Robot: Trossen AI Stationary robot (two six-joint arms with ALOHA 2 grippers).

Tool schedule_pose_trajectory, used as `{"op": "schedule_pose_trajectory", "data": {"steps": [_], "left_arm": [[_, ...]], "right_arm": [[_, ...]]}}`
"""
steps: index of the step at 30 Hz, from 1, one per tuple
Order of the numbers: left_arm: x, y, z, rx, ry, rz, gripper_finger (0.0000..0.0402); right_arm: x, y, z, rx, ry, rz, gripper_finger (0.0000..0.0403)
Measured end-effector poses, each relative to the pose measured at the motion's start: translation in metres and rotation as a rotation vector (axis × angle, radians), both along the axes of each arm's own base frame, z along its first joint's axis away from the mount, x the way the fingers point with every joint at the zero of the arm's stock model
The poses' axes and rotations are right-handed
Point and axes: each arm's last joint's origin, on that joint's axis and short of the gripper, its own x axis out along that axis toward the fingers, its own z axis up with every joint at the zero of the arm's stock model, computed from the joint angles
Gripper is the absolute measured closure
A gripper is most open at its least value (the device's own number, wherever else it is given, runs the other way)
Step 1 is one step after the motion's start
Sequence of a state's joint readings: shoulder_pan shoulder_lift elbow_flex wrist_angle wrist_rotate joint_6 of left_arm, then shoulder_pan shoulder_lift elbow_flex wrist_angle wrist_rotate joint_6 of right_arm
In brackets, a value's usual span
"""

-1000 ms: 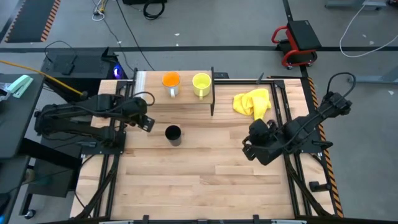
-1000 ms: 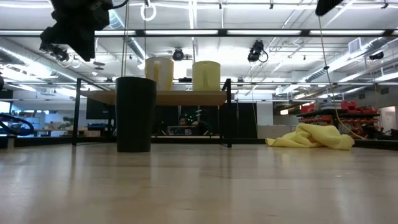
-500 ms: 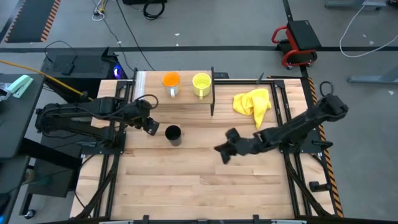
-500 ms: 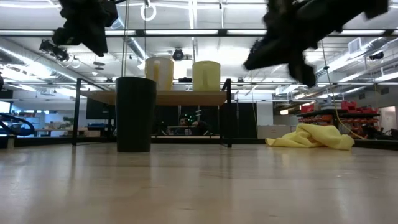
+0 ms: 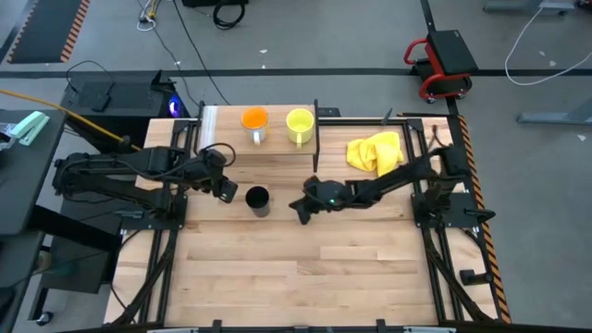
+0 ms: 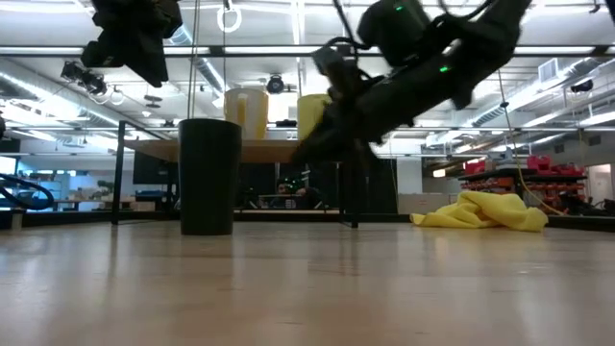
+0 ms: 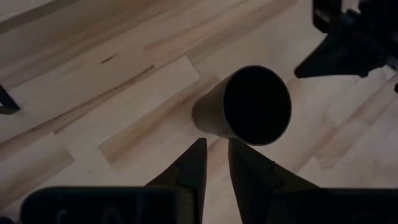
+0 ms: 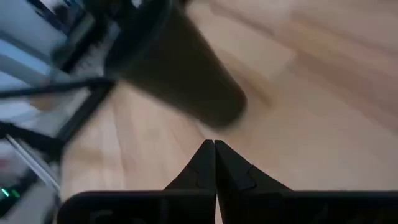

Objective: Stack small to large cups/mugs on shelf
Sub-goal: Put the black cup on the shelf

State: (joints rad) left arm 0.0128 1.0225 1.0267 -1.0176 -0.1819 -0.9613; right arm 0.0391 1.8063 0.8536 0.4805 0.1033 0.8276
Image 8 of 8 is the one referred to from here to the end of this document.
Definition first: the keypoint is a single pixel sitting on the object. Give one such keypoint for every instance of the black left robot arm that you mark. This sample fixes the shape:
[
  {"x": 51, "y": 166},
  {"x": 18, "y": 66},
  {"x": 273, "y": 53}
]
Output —
[{"x": 90, "y": 37}]

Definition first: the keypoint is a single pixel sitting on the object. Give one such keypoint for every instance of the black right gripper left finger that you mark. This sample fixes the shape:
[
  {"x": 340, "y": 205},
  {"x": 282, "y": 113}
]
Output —
[{"x": 192, "y": 199}]

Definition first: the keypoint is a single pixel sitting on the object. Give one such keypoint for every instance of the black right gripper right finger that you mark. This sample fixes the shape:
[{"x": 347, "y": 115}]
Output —
[{"x": 248, "y": 202}]

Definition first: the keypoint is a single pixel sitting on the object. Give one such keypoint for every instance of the black aluminium table frame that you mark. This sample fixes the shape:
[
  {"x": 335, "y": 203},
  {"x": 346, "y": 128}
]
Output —
[{"x": 84, "y": 109}]

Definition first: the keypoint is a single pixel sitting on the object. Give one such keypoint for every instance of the tall black cup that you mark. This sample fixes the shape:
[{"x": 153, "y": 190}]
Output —
[{"x": 180, "y": 71}]

